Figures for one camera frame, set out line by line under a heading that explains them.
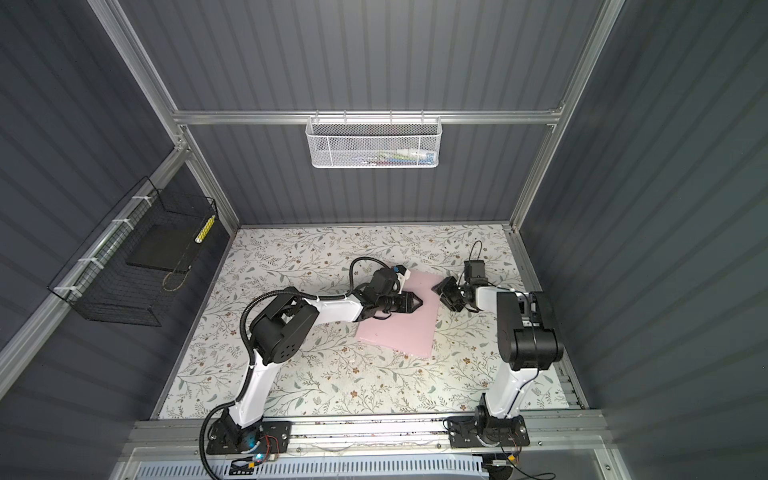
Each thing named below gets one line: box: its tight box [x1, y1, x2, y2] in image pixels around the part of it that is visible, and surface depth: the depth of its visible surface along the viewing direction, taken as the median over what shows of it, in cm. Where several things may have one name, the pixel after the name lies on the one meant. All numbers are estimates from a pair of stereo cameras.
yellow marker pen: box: [194, 215, 216, 244], surface depth 82 cm
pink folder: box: [355, 269, 441, 359], surface depth 92 cm
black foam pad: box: [126, 224, 202, 272], surface depth 78 cm
